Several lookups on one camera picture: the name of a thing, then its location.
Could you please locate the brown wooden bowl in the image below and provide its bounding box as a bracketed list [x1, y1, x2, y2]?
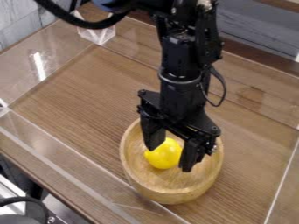
[118, 119, 224, 205]

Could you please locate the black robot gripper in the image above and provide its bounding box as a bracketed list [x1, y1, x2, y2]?
[137, 68, 221, 172]

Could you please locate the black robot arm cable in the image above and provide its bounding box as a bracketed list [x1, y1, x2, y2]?
[31, 0, 136, 31]

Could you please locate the black cable lower left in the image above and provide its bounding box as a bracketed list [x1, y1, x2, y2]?
[0, 195, 50, 224]

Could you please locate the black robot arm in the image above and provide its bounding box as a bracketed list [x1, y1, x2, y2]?
[92, 0, 222, 172]

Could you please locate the clear acrylic corner bracket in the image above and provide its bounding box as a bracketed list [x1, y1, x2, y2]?
[72, 10, 117, 46]

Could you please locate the yellow lemon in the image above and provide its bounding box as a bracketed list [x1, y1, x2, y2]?
[144, 137, 182, 170]

